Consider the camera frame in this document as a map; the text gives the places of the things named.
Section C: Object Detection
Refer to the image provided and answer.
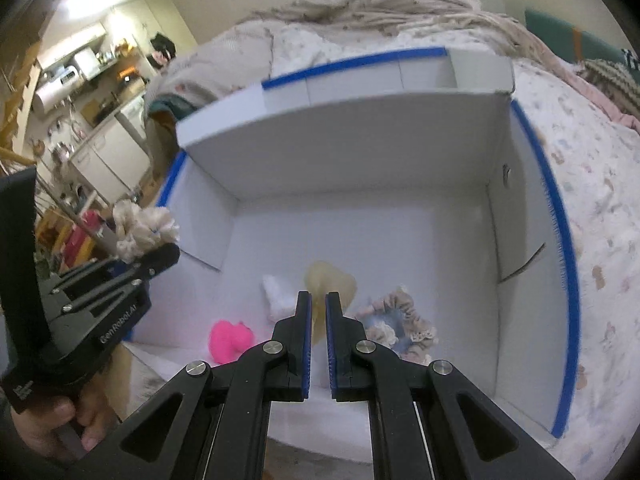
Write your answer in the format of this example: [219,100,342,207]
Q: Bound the white wall cabinet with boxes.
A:
[37,22,108,68]

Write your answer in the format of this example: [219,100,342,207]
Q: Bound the teal headboard cushion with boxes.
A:
[525,7,626,66]

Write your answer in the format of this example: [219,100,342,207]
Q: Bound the grey checked quilt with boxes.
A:
[240,0,526,41]

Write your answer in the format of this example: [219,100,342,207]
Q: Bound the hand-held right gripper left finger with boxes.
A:
[107,290,313,480]

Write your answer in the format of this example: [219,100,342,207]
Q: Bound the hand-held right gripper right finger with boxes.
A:
[325,291,576,480]

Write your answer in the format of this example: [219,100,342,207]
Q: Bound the cream fluffy scrunchie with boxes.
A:
[111,199,180,263]

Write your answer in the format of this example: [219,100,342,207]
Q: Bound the white water heater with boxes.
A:
[31,80,76,113]

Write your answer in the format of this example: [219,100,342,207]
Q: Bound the light blue fluffy scrunchie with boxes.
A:
[362,307,408,348]

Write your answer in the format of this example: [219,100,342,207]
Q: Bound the teal bed footboard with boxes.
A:
[147,97,186,123]

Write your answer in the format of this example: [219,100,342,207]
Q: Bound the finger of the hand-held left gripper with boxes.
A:
[50,244,181,293]
[62,270,151,313]

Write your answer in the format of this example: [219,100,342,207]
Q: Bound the hanging clothes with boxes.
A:
[150,32,178,66]

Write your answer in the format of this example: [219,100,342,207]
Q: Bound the white cylindrical boiler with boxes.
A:
[74,49,98,81]

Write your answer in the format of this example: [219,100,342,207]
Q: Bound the blue cardboard shoe box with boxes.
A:
[155,46,581,461]

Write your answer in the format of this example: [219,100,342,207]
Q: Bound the beige bow scrunchie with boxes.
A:
[357,286,438,363]

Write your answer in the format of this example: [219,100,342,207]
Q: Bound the wooden staircase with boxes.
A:
[0,45,43,166]

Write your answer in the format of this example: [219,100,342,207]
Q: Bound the pink squishy sponge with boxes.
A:
[209,320,255,363]

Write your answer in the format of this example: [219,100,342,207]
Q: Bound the white kitchen cabinet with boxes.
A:
[70,120,151,206]

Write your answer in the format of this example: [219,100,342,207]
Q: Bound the red storage box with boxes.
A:
[62,210,103,266]

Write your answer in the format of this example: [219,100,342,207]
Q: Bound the white plastic tube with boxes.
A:
[261,274,301,321]

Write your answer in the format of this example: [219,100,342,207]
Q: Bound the person's left hand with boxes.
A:
[10,370,121,461]

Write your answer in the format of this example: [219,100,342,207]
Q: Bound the brown crochet blanket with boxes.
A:
[582,57,640,111]

